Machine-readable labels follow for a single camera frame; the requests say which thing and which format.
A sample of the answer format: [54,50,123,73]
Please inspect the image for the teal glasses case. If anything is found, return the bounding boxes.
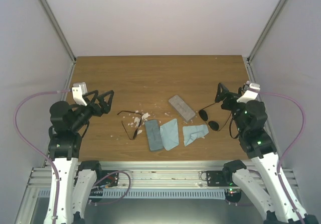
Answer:
[145,120,164,152]

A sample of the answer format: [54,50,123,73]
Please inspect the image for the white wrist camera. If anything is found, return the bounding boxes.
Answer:
[237,81,260,103]
[71,82,88,106]

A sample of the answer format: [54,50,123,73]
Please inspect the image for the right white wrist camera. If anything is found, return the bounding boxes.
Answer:
[237,81,260,103]

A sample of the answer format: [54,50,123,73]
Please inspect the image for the white paper scraps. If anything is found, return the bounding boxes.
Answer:
[116,110,151,140]

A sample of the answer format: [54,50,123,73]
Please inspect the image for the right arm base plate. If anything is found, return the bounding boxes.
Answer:
[199,171,230,187]

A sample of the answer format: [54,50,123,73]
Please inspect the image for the grey glasses case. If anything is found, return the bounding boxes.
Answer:
[169,95,196,123]

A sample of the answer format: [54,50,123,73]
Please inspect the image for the crumpled blue cleaning cloth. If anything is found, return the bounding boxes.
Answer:
[183,125,209,147]

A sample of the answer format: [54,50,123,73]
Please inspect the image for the blue cleaning cloth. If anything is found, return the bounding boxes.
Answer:
[183,125,209,147]
[160,119,179,151]

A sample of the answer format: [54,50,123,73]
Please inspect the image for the slotted cable duct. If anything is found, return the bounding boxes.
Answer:
[37,188,226,199]

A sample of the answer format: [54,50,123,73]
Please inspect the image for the thin-frame clear glasses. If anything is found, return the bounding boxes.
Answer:
[117,110,150,140]

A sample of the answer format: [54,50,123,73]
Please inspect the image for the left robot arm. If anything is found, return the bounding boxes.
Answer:
[44,90,114,223]

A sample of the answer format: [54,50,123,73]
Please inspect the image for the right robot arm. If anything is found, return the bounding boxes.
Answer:
[215,82,318,223]

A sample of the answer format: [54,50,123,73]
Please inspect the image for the aluminium frame rail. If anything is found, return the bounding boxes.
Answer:
[27,160,298,190]

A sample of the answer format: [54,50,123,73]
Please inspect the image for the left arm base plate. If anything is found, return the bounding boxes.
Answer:
[96,170,119,188]

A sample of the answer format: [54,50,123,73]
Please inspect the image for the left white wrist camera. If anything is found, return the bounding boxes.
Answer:
[71,82,88,106]

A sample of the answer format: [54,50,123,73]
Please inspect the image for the dark round sunglasses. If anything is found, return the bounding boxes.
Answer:
[198,103,231,132]

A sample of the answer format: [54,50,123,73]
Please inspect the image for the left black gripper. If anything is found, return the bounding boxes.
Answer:
[70,89,114,131]

